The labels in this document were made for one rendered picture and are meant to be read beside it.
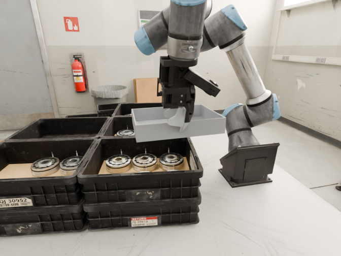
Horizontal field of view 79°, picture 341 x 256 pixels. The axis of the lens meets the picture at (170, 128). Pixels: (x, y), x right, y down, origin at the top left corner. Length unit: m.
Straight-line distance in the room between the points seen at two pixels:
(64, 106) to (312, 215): 3.70
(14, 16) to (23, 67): 0.69
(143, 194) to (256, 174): 0.55
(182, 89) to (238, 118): 0.58
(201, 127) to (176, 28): 0.29
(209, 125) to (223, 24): 0.44
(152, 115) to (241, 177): 0.50
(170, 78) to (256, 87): 0.56
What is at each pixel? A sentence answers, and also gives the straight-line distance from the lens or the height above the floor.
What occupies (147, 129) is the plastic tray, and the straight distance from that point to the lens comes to 0.58.
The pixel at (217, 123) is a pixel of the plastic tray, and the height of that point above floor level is 1.09.
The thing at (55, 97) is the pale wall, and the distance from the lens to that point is 3.97.
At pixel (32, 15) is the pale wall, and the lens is 3.94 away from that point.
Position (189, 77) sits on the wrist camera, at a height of 1.23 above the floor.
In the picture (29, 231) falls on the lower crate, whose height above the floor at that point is 0.72.
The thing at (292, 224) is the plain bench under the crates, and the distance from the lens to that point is 0.94.
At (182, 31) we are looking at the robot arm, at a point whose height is 1.33.
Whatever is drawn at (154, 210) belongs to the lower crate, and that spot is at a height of 0.78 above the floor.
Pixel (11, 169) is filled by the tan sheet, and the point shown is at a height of 0.83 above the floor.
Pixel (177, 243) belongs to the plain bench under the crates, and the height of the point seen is 0.70.
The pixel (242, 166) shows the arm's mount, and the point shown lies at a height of 0.80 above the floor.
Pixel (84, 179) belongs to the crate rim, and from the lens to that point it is 0.71.
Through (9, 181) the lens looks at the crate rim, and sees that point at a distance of 0.80.
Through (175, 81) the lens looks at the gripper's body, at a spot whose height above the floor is 1.22.
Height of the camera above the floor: 1.30
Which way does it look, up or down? 21 degrees down
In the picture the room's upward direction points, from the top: straight up
